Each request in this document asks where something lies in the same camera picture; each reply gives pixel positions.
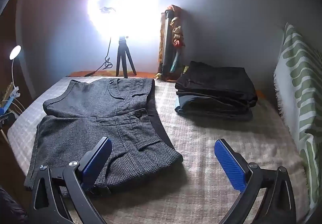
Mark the grey checked pants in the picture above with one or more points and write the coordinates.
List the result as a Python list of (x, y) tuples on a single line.
[(88, 118)]

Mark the folded tripod with cloth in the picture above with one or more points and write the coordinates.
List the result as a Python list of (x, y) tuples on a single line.
[(177, 32)]

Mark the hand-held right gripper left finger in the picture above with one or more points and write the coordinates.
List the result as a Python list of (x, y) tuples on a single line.
[(96, 163)]

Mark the black mini tripod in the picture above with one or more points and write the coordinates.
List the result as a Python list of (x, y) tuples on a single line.
[(121, 55)]

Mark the black phone holder clamp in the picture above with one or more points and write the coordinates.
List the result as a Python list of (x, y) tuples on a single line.
[(107, 9)]

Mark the black folded pants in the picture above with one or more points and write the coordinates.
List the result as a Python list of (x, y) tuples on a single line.
[(216, 80)]

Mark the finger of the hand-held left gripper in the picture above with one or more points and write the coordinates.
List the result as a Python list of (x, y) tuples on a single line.
[(5, 107)]

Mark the person's dark clothing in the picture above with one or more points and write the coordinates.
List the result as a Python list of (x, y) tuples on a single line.
[(10, 209)]

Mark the green patterned white pillow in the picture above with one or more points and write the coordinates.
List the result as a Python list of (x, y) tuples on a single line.
[(301, 75)]

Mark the white clip lamp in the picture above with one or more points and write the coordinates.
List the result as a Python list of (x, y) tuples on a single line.
[(15, 52)]

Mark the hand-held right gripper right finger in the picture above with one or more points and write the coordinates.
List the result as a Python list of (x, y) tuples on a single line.
[(230, 163)]

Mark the blue-grey folded garment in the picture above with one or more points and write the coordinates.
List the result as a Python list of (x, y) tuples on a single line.
[(186, 104)]

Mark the grey folded tripod stick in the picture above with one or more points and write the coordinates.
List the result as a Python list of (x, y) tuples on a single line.
[(166, 37)]

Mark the beige checked blanket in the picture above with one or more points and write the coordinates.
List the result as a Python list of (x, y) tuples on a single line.
[(201, 151)]

